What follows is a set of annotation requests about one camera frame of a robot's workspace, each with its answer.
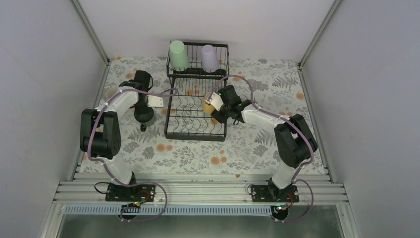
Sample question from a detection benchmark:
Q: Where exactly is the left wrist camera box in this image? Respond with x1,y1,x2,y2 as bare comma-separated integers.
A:
147,95,164,108

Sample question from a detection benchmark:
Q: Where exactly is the aluminium mounting rail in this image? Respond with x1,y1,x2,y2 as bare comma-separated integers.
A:
53,173,349,205

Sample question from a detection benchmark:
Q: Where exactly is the floral patterned table mat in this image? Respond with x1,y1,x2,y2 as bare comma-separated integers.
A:
115,59,311,175

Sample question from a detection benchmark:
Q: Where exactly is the light green ceramic mug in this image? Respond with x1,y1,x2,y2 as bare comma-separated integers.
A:
105,87,119,100

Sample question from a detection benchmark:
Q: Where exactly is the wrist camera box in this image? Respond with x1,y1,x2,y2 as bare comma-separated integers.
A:
147,95,164,108
204,92,224,111

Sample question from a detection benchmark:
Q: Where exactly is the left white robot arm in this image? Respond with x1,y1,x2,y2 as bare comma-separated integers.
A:
80,70,154,201

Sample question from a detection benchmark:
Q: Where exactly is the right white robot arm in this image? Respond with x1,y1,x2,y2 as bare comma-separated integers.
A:
204,85,318,202

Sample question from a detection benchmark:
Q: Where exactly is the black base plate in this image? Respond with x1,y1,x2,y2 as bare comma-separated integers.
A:
246,184,300,203
105,183,156,203

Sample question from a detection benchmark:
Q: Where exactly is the yellow ceramic mug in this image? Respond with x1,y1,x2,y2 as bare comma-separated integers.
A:
202,92,223,121

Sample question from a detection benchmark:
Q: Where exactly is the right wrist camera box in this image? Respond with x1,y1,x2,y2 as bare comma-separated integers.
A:
204,92,224,111

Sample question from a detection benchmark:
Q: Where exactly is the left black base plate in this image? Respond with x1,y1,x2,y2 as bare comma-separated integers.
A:
105,183,156,203

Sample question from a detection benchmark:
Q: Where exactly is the white slotted cable duct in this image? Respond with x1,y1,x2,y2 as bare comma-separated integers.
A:
63,204,272,216

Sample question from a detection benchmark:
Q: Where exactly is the black wire dish rack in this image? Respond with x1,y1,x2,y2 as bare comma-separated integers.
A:
164,41,229,142

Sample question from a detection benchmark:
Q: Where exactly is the mint green plastic tumbler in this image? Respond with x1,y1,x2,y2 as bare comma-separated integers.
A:
169,40,189,71

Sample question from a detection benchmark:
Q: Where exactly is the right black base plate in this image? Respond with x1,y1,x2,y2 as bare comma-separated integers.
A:
246,184,300,203

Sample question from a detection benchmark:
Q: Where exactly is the dark green ceramic mug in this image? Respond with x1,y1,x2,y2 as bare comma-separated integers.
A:
134,105,154,132

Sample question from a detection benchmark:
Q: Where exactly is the lavender plastic tumbler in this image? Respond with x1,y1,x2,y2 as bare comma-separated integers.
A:
201,45,219,73

